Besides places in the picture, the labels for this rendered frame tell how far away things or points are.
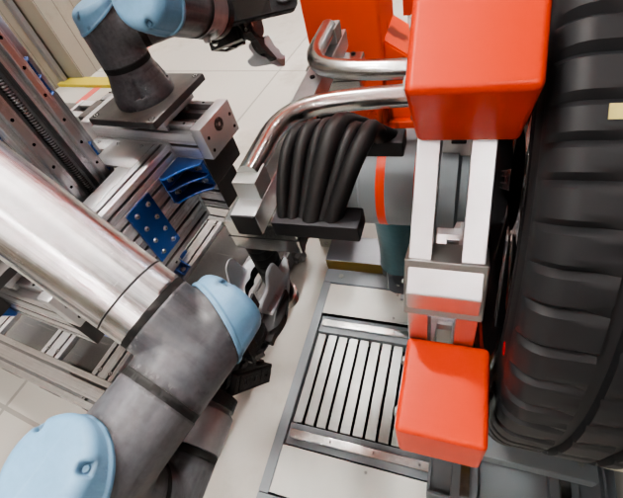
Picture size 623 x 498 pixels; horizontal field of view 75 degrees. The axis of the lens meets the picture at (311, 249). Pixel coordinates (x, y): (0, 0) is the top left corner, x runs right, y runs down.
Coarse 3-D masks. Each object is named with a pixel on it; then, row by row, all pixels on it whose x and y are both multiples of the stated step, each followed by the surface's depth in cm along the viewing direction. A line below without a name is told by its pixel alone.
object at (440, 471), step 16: (432, 464) 97; (448, 464) 96; (480, 464) 95; (496, 464) 94; (432, 480) 95; (448, 480) 94; (464, 480) 90; (480, 480) 93; (496, 480) 92; (512, 480) 91; (528, 480) 91; (544, 480) 90; (560, 480) 87; (432, 496) 94; (448, 496) 90; (464, 496) 89; (480, 496) 91; (496, 496) 90; (512, 496) 90; (528, 496) 89; (544, 496) 88; (560, 496) 86; (576, 496) 86; (592, 496) 87
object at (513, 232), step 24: (528, 120) 50; (504, 144) 74; (528, 144) 46; (504, 168) 75; (504, 192) 76; (504, 216) 63; (504, 240) 67; (504, 264) 59; (504, 288) 60; (504, 312) 62; (480, 336) 63
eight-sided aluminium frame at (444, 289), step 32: (416, 160) 33; (480, 160) 31; (416, 192) 33; (480, 192) 31; (416, 224) 33; (480, 224) 31; (416, 256) 33; (448, 256) 33; (480, 256) 32; (416, 288) 34; (448, 288) 33; (480, 288) 32; (416, 320) 37; (448, 320) 68; (480, 320) 34
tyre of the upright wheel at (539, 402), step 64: (576, 0) 24; (576, 64) 24; (576, 128) 24; (576, 192) 24; (576, 256) 25; (512, 320) 31; (576, 320) 26; (512, 384) 32; (576, 384) 29; (576, 448) 35
